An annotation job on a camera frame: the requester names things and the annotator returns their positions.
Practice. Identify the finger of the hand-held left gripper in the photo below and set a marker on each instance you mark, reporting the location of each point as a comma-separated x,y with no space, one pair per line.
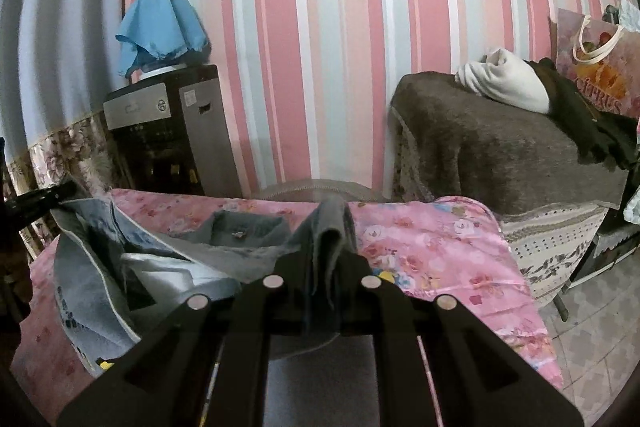
45,199

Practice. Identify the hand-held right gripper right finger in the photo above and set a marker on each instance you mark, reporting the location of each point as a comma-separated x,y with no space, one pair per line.
360,279

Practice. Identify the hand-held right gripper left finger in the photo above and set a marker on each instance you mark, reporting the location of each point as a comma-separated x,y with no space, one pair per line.
290,277

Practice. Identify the blue denim jacket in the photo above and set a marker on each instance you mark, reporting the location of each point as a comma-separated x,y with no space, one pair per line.
200,252

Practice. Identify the person's left forearm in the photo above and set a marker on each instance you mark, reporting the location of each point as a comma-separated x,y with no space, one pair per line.
15,272

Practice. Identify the pink floral bed sheet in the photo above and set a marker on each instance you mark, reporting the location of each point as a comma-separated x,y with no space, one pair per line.
440,257

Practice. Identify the grey round object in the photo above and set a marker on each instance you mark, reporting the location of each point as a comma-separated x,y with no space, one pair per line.
320,189

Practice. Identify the striped curtain with floral hem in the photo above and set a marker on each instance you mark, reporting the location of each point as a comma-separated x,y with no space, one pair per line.
55,57

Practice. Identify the grey water dispenser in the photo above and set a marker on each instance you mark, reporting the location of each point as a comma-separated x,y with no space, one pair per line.
195,132

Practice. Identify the light blue cloth cover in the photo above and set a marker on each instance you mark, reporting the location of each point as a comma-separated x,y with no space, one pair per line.
160,24

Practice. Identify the white folded garment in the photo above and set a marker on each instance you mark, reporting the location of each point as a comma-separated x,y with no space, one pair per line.
510,79

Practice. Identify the dark low cabinet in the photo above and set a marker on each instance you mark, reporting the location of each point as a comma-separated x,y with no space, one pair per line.
610,252

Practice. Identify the dark green garment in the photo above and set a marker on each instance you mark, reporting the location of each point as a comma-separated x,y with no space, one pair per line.
590,127

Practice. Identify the pink gift bag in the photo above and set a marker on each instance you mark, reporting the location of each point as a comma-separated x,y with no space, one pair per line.
600,72

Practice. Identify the white quilted blanket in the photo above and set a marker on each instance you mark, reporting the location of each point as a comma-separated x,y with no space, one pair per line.
631,12

